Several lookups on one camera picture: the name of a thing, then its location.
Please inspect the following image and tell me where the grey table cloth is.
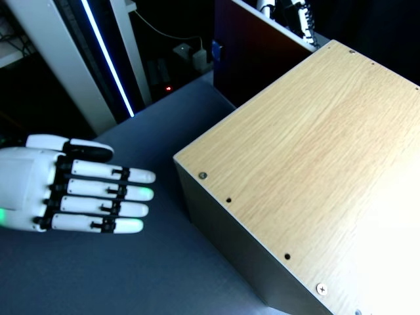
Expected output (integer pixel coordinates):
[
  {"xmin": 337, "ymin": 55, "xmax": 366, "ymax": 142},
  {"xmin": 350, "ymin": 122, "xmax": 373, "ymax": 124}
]
[{"xmin": 0, "ymin": 70, "xmax": 286, "ymax": 315}]

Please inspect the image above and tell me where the white power adapter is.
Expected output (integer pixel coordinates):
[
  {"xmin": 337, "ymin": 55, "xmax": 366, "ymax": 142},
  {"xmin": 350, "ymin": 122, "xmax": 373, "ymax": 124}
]
[{"xmin": 191, "ymin": 48, "xmax": 213, "ymax": 72}]

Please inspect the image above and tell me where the light wooden box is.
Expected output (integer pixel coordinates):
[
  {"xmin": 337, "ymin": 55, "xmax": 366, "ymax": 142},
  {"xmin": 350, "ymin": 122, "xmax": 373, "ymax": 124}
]
[{"xmin": 173, "ymin": 39, "xmax": 420, "ymax": 315}]

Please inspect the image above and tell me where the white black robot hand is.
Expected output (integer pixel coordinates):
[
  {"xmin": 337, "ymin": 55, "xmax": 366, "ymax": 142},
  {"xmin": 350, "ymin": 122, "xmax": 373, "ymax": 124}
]
[
  {"xmin": 257, "ymin": 0, "xmax": 318, "ymax": 49},
  {"xmin": 0, "ymin": 133, "xmax": 157, "ymax": 234}
]

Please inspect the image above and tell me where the white LED light strip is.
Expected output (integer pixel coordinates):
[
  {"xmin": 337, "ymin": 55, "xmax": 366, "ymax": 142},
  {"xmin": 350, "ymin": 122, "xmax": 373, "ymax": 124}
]
[{"xmin": 80, "ymin": 0, "xmax": 136, "ymax": 118}]

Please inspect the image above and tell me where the thin white cable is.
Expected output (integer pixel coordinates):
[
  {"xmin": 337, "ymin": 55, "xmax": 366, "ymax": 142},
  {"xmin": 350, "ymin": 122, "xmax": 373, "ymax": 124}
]
[{"xmin": 133, "ymin": 9, "xmax": 205, "ymax": 51}]

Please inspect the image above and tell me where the narrow white frame post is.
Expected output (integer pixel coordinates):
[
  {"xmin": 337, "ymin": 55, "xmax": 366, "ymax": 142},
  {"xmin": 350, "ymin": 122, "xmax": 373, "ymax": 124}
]
[{"xmin": 109, "ymin": 0, "xmax": 154, "ymax": 106}]

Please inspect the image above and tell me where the black power strip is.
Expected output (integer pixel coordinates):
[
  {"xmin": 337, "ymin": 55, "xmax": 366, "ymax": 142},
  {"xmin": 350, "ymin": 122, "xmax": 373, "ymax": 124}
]
[{"xmin": 145, "ymin": 58, "xmax": 175, "ymax": 96}]

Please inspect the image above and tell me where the black power adapter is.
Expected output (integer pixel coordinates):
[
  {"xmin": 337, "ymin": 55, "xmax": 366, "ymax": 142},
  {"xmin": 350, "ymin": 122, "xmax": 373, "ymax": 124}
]
[{"xmin": 173, "ymin": 42, "xmax": 194, "ymax": 64}]

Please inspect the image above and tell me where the wide white frame post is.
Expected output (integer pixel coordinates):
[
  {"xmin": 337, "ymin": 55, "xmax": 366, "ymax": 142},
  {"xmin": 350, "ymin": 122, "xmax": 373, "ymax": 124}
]
[{"xmin": 5, "ymin": 0, "xmax": 118, "ymax": 136}]

